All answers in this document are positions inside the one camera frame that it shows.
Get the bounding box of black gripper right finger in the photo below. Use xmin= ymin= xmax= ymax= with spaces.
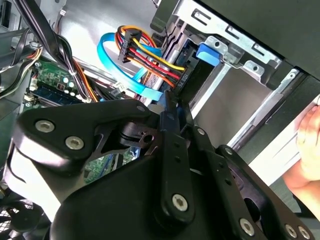
xmin=177 ymin=97 xmax=316 ymax=240

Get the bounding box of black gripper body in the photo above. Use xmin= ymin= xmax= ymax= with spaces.
xmin=49 ymin=151 xmax=241 ymax=240

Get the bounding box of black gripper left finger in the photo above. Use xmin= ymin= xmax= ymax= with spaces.
xmin=12 ymin=90 xmax=196 ymax=225

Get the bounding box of hard disk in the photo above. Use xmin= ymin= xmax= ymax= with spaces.
xmin=139 ymin=32 xmax=225 ymax=101

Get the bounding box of bare person hand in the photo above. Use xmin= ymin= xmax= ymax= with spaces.
xmin=283 ymin=104 xmax=320 ymax=219

